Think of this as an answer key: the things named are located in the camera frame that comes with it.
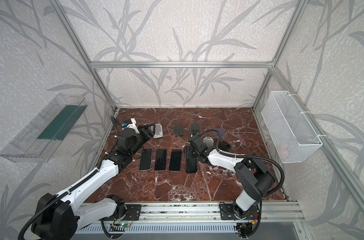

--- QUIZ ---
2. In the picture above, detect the black phone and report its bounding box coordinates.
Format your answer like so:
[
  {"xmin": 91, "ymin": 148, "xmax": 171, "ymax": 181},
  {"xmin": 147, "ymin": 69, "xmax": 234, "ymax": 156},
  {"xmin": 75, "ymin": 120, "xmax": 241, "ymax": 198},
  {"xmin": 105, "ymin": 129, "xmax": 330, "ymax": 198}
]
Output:
[
  {"xmin": 169, "ymin": 150, "xmax": 182, "ymax": 172},
  {"xmin": 184, "ymin": 146, "xmax": 197, "ymax": 174}
]

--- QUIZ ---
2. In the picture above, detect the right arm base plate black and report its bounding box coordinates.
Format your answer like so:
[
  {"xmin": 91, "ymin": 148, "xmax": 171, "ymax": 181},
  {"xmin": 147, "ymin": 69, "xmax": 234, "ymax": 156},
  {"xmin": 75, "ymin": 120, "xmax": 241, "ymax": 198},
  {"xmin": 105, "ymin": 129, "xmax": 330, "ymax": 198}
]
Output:
[{"xmin": 218, "ymin": 202, "xmax": 259, "ymax": 221}]

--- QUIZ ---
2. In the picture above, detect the white phone stand far left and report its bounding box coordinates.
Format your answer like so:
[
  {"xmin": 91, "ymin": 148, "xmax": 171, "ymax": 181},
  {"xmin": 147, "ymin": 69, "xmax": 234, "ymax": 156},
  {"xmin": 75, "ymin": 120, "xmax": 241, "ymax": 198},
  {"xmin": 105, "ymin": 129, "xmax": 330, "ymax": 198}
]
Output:
[{"xmin": 154, "ymin": 124, "xmax": 164, "ymax": 139}]

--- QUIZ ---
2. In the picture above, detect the phone with white edge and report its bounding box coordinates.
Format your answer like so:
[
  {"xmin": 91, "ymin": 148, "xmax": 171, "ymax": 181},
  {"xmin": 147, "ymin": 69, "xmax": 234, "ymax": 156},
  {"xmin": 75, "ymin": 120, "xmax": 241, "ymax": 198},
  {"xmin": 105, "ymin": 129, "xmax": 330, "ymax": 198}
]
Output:
[{"xmin": 155, "ymin": 149, "xmax": 167, "ymax": 171}]

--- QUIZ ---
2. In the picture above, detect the horizontal aluminium frame bar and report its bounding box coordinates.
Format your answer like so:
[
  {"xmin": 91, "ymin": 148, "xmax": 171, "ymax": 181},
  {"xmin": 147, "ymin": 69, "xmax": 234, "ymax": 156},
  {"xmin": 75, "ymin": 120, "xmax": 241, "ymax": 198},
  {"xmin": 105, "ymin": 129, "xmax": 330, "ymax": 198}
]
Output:
[{"xmin": 90, "ymin": 61, "xmax": 273, "ymax": 69}]

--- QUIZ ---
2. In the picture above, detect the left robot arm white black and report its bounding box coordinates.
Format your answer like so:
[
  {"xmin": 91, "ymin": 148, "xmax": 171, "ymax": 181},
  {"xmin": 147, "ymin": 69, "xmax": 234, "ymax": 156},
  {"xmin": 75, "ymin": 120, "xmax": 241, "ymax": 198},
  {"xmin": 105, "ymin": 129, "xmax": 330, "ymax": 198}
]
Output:
[{"xmin": 17, "ymin": 119, "xmax": 156, "ymax": 240}]

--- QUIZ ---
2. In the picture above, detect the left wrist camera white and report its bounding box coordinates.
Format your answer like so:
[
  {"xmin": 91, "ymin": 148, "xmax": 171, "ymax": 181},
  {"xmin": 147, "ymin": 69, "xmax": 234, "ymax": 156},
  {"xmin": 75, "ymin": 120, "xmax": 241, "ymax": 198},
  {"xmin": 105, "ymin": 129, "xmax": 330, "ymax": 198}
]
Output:
[{"xmin": 122, "ymin": 118, "xmax": 139, "ymax": 134}]

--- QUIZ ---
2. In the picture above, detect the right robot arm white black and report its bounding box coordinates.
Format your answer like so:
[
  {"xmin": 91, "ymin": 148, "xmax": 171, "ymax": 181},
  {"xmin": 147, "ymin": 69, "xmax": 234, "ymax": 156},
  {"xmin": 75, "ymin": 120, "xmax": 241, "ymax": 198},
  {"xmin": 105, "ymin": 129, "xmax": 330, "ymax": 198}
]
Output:
[{"xmin": 189, "ymin": 130, "xmax": 285, "ymax": 219}]

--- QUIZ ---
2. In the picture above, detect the green mat in tray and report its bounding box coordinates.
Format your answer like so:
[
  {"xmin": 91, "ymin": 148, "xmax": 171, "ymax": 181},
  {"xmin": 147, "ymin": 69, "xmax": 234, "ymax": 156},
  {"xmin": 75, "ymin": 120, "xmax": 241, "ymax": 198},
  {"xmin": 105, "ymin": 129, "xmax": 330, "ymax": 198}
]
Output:
[{"xmin": 38, "ymin": 105, "xmax": 88, "ymax": 141}]

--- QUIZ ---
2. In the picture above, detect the grey purple phone stand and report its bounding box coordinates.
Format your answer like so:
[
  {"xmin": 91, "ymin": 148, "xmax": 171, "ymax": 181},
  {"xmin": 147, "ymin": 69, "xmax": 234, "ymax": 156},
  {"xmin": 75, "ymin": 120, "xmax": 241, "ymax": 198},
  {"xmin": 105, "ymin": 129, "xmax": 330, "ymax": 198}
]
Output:
[{"xmin": 214, "ymin": 128, "xmax": 226, "ymax": 138}]

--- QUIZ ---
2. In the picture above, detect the black folding phone stand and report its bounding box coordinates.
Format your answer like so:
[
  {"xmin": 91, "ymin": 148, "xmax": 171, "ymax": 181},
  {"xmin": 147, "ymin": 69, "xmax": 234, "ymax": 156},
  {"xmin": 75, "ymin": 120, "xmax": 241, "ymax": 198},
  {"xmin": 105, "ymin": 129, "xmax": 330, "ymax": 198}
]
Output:
[{"xmin": 218, "ymin": 141, "xmax": 231, "ymax": 152}]

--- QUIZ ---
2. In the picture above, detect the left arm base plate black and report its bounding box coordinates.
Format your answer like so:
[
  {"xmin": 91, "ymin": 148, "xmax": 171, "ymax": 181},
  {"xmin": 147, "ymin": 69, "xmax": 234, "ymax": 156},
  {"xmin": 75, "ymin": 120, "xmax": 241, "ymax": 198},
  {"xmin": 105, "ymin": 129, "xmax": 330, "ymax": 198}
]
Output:
[{"xmin": 110, "ymin": 204, "xmax": 142, "ymax": 221}]

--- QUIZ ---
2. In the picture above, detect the white wire mesh basket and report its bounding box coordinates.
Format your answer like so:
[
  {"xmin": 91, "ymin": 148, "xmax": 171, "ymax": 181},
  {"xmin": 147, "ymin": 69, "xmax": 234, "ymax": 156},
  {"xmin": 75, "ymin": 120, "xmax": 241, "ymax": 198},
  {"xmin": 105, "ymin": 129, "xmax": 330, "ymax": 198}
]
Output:
[{"xmin": 262, "ymin": 91, "xmax": 323, "ymax": 164}]

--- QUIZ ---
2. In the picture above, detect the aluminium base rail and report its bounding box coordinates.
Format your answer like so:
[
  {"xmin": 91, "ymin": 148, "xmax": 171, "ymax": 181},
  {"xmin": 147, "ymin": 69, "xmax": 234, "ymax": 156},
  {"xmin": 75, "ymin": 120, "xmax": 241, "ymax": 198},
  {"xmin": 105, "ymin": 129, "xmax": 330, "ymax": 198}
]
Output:
[{"xmin": 53, "ymin": 201, "xmax": 305, "ymax": 224}]

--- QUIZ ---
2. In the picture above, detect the clear acrylic wall tray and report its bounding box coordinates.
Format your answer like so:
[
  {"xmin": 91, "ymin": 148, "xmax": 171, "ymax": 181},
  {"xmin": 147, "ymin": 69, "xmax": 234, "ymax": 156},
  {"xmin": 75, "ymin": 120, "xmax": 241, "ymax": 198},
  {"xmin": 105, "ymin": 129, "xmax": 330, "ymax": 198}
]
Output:
[{"xmin": 0, "ymin": 94, "xmax": 87, "ymax": 163}]

